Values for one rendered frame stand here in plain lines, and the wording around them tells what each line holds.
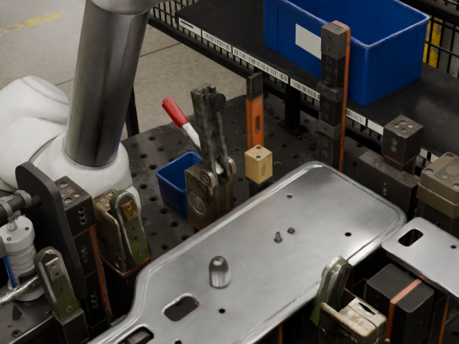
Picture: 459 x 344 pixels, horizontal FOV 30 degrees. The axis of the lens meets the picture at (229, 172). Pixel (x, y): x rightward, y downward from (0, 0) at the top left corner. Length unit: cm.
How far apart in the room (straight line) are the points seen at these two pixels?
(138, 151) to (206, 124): 72
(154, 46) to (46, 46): 48
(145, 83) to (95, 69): 217
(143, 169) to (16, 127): 41
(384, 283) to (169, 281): 33
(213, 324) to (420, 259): 34
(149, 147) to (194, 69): 158
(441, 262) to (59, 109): 80
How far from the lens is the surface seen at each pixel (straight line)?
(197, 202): 146
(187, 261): 135
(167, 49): 378
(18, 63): 382
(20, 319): 137
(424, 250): 138
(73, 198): 131
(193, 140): 142
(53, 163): 160
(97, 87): 143
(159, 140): 209
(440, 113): 162
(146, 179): 198
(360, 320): 121
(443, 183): 142
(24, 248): 130
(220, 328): 126
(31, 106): 171
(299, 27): 168
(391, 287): 135
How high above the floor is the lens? 196
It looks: 40 degrees down
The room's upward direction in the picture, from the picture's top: 3 degrees counter-clockwise
